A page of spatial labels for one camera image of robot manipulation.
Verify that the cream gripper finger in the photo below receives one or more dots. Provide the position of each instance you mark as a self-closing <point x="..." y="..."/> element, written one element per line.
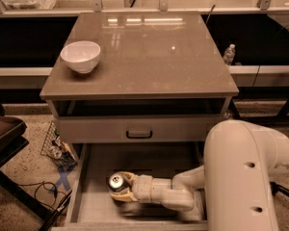
<point x="124" y="196"/>
<point x="125" y="176"/>

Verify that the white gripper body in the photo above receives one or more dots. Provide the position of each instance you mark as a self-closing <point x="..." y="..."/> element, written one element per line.
<point x="143" y="187"/>

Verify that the blue pepsi can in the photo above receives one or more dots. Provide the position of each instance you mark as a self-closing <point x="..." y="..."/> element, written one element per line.
<point x="116" y="187"/>

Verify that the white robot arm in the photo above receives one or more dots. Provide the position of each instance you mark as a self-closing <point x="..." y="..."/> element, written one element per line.
<point x="239" y="160"/>

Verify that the open middle drawer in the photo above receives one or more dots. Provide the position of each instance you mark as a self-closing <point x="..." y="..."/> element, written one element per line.
<point x="91" y="208"/>

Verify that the closed top drawer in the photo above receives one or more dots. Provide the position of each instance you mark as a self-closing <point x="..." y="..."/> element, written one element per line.
<point x="112" y="129"/>

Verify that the grey drawer cabinet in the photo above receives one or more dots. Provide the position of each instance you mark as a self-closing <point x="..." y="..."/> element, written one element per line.
<point x="151" y="64"/>

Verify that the white ceramic bowl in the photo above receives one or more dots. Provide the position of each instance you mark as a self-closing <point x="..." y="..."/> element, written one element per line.
<point x="81" y="56"/>

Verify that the black chair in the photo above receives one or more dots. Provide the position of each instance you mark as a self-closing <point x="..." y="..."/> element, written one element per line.
<point x="12" y="142"/>

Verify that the clear plastic water bottle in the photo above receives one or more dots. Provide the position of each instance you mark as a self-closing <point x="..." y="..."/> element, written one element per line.
<point x="229" y="54"/>

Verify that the black drawer handle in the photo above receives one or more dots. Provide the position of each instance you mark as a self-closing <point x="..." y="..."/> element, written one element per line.
<point x="134" y="135"/>

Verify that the wire basket with items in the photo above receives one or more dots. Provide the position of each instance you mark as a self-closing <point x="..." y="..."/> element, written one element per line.
<point x="56" y="150"/>

